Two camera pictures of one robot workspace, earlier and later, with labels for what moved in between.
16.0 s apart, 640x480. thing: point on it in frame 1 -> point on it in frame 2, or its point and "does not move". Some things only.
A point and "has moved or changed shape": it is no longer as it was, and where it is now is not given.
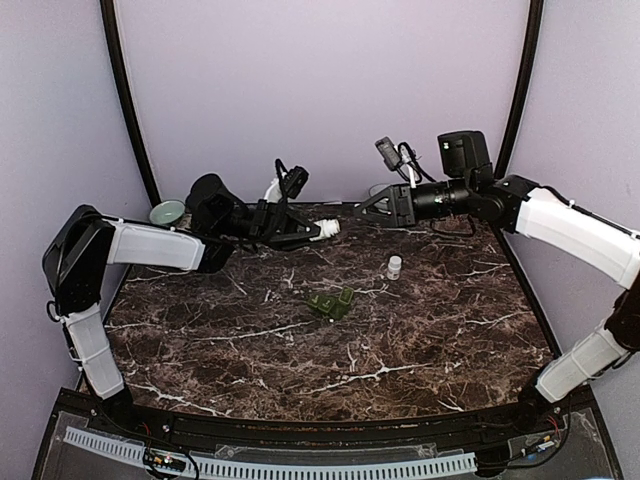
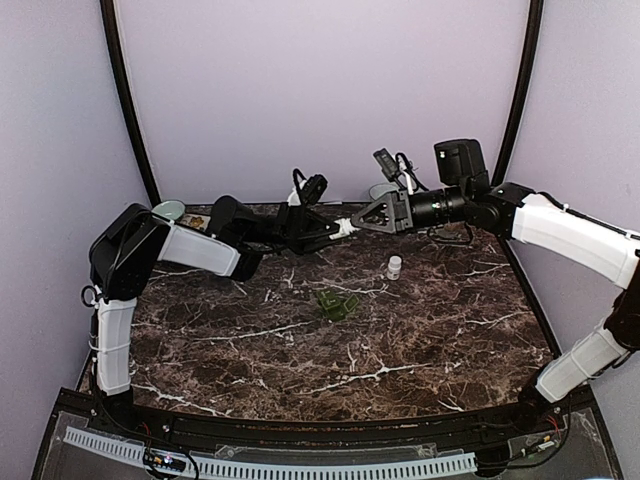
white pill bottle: [394, 267] does not move
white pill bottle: [328, 228] has moved or changed shape
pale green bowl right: [377, 188] does not move
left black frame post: [108, 14] does not move
